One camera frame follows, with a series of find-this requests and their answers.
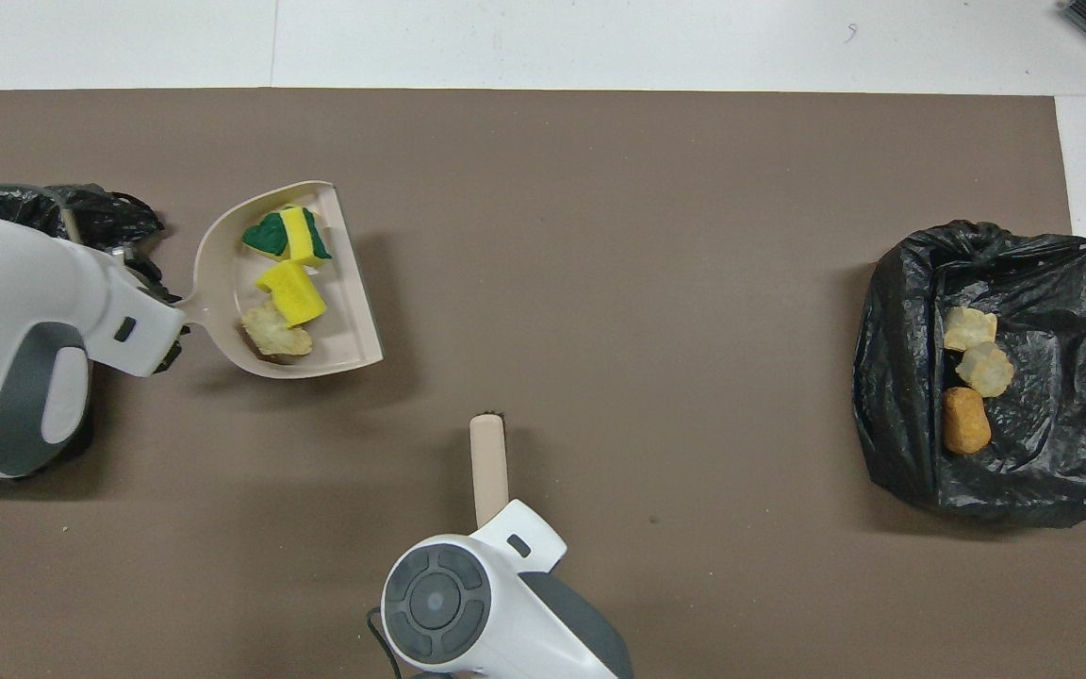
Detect cut bread roll piece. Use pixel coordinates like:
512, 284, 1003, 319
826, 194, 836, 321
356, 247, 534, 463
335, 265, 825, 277
943, 306, 998, 354
954, 341, 1015, 398

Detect beige plastic dustpan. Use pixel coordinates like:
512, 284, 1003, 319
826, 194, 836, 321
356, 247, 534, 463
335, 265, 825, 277
175, 180, 386, 380

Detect black bag on pink bin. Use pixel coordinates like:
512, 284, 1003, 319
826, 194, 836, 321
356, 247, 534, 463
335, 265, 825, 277
0, 184, 167, 477

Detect brown fried nugget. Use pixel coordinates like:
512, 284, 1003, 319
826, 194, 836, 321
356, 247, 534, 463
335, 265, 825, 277
941, 387, 992, 455

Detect striped bread piece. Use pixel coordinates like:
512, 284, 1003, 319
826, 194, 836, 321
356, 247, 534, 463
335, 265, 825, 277
240, 300, 315, 357

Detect beige brush black bristles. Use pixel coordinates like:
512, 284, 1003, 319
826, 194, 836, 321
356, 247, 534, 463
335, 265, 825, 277
469, 411, 511, 529

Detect yellow green sponge piece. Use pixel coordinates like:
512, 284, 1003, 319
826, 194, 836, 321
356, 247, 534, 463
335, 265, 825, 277
241, 205, 333, 270

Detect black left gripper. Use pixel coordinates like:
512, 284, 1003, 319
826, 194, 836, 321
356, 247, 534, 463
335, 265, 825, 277
114, 247, 190, 374

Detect right black trash bag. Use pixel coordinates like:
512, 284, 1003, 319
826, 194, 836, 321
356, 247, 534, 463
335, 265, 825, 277
852, 220, 1086, 529

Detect notched yellow sponge piece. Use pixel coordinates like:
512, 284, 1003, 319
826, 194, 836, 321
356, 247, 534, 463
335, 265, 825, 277
255, 259, 329, 328

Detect brown table mat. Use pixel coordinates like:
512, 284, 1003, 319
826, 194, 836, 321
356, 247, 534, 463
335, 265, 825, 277
0, 88, 1086, 679

